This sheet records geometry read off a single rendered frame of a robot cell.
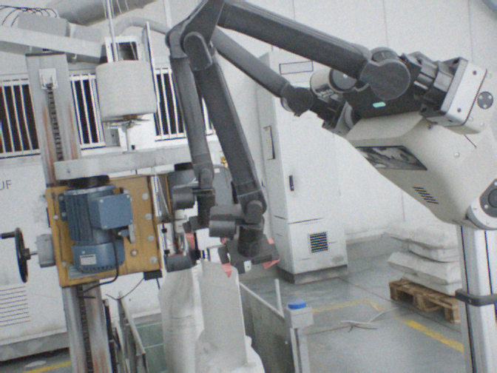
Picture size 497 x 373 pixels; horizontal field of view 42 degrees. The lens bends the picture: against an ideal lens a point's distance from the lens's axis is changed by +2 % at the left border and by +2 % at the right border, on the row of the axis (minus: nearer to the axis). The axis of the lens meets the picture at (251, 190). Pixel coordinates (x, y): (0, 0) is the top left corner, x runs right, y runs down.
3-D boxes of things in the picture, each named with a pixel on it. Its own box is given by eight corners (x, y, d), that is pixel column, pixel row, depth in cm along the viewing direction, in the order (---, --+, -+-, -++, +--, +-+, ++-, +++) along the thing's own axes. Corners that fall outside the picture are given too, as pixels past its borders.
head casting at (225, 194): (247, 242, 216) (236, 156, 214) (177, 254, 210) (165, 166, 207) (226, 232, 245) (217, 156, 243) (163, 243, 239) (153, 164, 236)
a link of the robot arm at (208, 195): (217, 192, 182) (214, 181, 187) (193, 195, 181) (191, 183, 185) (217, 212, 186) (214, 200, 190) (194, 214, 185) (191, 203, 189)
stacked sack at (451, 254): (496, 258, 447) (494, 239, 446) (439, 267, 439) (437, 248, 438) (449, 244, 511) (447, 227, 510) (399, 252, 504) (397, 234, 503)
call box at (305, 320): (314, 324, 210) (312, 306, 210) (291, 328, 208) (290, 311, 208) (305, 318, 218) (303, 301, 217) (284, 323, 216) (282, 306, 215)
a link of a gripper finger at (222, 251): (215, 266, 158) (217, 243, 151) (242, 260, 160) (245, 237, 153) (222, 289, 154) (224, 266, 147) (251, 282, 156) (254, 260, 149)
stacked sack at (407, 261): (491, 262, 487) (489, 243, 485) (416, 278, 465) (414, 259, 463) (455, 254, 526) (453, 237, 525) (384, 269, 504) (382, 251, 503)
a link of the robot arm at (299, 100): (189, -2, 170) (186, 2, 180) (161, 41, 171) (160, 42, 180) (319, 96, 181) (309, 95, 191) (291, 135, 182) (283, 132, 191)
